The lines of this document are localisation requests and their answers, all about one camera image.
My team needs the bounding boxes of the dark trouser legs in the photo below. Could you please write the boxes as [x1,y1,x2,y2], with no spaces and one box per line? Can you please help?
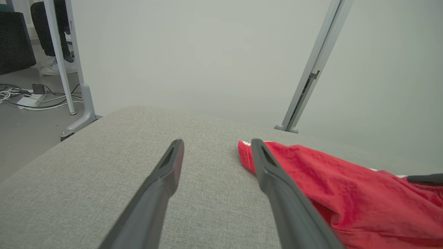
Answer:
[30,0,75,63]

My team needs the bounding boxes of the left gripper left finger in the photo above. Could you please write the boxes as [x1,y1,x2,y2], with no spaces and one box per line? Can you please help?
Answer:
[99,139,185,249]

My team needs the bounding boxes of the grey partition post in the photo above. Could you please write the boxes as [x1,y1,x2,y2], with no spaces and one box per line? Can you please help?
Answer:
[61,0,102,142]
[275,0,354,134]

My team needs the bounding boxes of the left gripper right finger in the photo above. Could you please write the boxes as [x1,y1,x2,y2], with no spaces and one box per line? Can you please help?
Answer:
[251,138,346,249]

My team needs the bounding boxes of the thin white pole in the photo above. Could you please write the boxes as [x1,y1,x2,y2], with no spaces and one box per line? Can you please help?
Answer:
[43,0,77,116]

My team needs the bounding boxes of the red knit shorts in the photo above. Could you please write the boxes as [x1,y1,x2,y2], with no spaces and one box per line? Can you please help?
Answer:
[238,140,443,249]

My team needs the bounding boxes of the white sneaker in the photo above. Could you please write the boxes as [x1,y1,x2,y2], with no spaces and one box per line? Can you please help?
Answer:
[39,57,78,76]

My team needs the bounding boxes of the white power strip with cables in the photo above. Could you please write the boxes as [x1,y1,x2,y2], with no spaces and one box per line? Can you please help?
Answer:
[0,86,83,111]

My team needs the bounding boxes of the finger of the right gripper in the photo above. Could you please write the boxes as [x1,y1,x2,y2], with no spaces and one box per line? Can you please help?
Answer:
[407,174,443,186]

